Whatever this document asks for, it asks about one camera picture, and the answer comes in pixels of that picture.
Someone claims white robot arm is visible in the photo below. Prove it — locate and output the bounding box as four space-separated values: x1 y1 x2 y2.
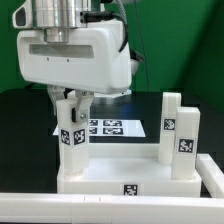
12 0 144 122

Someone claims white desk top tray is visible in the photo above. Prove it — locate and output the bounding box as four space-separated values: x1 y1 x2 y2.
57 143 202 198

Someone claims paper sheet with markers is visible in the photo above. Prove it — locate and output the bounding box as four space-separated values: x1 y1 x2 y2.
53 118 147 138

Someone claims white right fence bar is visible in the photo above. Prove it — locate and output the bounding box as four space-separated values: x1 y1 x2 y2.
196 154 224 199

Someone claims white fence bar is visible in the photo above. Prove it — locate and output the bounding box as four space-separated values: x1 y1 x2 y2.
196 154 224 199
0 193 224 224

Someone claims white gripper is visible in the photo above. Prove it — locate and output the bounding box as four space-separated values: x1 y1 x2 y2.
17 20 131 123

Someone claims white front fence bar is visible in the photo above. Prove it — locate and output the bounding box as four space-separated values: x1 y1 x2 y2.
0 193 224 224

